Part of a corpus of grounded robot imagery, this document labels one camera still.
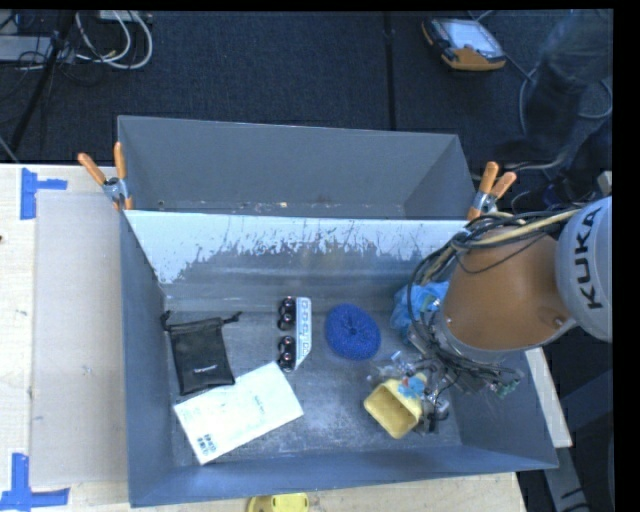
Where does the yellow plastic cup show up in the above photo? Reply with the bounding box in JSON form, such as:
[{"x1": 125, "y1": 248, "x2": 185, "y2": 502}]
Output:
[{"x1": 363, "y1": 377, "x2": 430, "y2": 440}]

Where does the clear plastic wrapper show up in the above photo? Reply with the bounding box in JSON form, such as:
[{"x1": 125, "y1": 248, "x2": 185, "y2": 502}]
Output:
[{"x1": 367, "y1": 349, "x2": 420, "y2": 385}]

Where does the light blue crumpled cloth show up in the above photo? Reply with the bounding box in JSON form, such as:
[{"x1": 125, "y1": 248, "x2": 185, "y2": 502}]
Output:
[{"x1": 388, "y1": 280, "x2": 451, "y2": 345}]

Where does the grey metal bin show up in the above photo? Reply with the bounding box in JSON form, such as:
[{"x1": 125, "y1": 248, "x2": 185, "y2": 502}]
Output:
[{"x1": 115, "y1": 114, "x2": 560, "y2": 509}]

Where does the blue round scrubber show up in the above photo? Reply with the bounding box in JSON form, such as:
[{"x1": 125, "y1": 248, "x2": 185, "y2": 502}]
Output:
[{"x1": 323, "y1": 302, "x2": 382, "y2": 361}]

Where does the white strip with black knobs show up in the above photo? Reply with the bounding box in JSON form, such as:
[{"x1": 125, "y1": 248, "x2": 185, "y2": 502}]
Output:
[{"x1": 277, "y1": 295, "x2": 314, "y2": 374}]

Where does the white paper packet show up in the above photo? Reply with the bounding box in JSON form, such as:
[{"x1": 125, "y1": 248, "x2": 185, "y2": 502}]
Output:
[{"x1": 172, "y1": 360, "x2": 305, "y2": 467}]

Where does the pale wood board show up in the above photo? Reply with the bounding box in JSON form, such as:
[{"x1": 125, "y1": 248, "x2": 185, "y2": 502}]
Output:
[{"x1": 28, "y1": 191, "x2": 129, "y2": 494}]

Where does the black drawstring pouch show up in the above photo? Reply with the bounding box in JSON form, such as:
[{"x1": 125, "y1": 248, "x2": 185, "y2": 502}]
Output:
[{"x1": 159, "y1": 309, "x2": 243, "y2": 397}]

